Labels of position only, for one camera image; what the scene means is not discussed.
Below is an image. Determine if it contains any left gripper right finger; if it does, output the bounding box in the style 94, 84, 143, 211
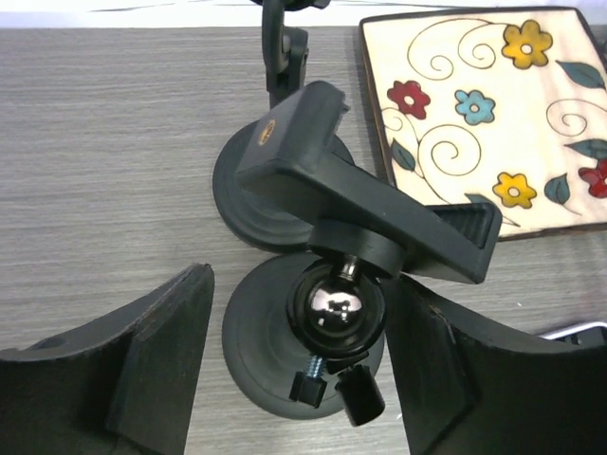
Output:
382, 279, 606, 454

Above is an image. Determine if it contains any floral square plate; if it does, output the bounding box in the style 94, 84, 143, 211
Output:
359, 7, 606, 238

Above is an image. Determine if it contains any purple case phone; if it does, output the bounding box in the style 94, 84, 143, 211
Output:
541, 321, 606, 347

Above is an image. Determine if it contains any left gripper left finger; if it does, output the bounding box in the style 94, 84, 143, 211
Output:
1, 264, 214, 454

